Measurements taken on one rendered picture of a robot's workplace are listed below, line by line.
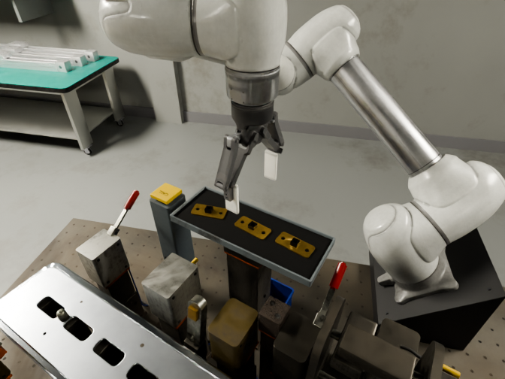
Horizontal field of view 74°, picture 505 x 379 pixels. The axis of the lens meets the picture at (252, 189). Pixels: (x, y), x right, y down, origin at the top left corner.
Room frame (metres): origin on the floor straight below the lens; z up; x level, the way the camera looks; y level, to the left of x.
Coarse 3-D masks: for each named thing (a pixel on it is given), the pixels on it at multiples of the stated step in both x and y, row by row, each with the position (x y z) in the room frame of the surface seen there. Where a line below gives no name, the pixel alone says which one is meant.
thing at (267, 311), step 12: (276, 300) 0.40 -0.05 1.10; (264, 312) 0.37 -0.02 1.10; (276, 312) 0.37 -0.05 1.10; (288, 312) 0.38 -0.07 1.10; (264, 324) 0.37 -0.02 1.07; (276, 324) 0.35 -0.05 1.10; (264, 336) 0.37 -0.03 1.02; (276, 336) 0.35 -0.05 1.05; (264, 348) 0.37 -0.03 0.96; (264, 360) 0.37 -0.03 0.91; (264, 372) 0.37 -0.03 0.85
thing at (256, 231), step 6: (246, 222) 0.57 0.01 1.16; (252, 222) 0.56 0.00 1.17; (240, 228) 0.55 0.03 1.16; (246, 228) 0.55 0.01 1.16; (252, 228) 0.54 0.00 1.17; (258, 228) 0.55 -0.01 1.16; (264, 228) 0.55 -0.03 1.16; (252, 234) 0.53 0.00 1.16; (258, 234) 0.53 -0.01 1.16; (264, 234) 0.53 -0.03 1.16
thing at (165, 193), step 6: (162, 186) 0.71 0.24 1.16; (168, 186) 0.71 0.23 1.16; (174, 186) 0.71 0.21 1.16; (156, 192) 0.69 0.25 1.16; (162, 192) 0.69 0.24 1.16; (168, 192) 0.69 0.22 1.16; (174, 192) 0.69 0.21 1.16; (180, 192) 0.69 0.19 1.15; (156, 198) 0.67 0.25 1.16; (162, 198) 0.66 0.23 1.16; (168, 198) 0.66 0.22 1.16; (174, 198) 0.67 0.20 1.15
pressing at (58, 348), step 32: (32, 288) 0.50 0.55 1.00; (64, 288) 0.50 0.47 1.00; (96, 288) 0.50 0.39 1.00; (0, 320) 0.42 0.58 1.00; (32, 320) 0.42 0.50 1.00; (96, 320) 0.42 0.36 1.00; (128, 320) 0.42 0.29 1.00; (32, 352) 0.34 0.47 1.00; (64, 352) 0.34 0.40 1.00; (128, 352) 0.34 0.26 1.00; (160, 352) 0.34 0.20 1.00; (192, 352) 0.34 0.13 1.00
